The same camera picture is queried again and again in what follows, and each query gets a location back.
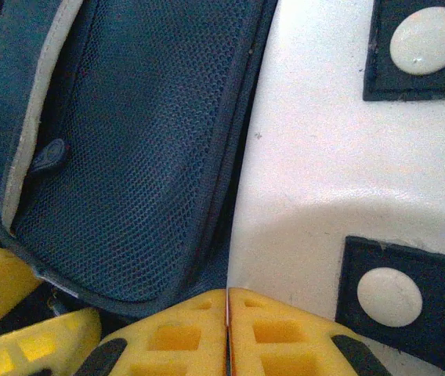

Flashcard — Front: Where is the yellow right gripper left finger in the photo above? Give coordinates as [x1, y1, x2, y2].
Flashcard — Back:
[74, 288, 230, 376]

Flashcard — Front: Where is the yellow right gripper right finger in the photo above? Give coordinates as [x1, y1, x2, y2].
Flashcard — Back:
[228, 287, 394, 376]

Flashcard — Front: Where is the navy blue backpack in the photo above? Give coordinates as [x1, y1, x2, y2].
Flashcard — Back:
[0, 0, 445, 376]

